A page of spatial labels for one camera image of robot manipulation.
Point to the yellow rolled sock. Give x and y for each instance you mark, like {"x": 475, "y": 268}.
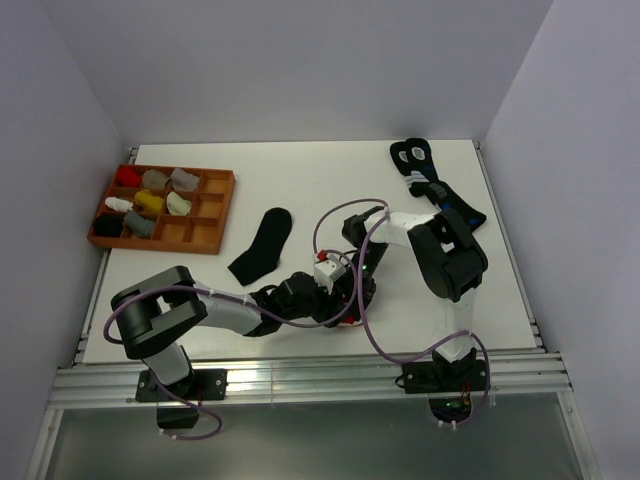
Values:
{"x": 148, "y": 202}

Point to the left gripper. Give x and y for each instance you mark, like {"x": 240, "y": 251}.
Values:
{"x": 332, "y": 303}

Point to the white rolled sock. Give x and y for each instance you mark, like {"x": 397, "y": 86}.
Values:
{"x": 118, "y": 204}

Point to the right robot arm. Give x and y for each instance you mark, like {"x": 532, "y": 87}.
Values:
{"x": 450, "y": 260}

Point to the dark grey rolled sock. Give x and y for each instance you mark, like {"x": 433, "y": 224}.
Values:
{"x": 140, "y": 226}

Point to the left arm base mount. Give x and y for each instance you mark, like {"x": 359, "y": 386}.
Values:
{"x": 198, "y": 386}

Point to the black patterned sock pair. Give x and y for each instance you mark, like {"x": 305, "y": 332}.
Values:
{"x": 413, "y": 159}

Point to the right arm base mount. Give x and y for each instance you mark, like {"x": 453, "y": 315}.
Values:
{"x": 449, "y": 386}

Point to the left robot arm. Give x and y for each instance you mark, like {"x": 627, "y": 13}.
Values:
{"x": 150, "y": 317}

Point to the orange compartment tray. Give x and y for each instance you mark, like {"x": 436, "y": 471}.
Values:
{"x": 200, "y": 232}

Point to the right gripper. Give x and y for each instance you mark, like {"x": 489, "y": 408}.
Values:
{"x": 368, "y": 291}

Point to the red white striped sock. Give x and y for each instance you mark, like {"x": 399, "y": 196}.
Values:
{"x": 349, "y": 321}

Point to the black rolled sock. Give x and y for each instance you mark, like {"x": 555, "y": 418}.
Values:
{"x": 108, "y": 225}

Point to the red rolled sock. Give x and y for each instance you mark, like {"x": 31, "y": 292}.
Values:
{"x": 127, "y": 177}

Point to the aluminium rail frame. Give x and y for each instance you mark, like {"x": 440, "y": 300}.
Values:
{"x": 266, "y": 379}

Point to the grey rolled sock top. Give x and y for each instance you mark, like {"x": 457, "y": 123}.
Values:
{"x": 184, "y": 181}

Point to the taupe rolled sock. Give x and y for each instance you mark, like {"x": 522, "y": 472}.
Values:
{"x": 154, "y": 179}

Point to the cream rolled sock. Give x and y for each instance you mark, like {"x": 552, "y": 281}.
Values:
{"x": 177, "y": 205}

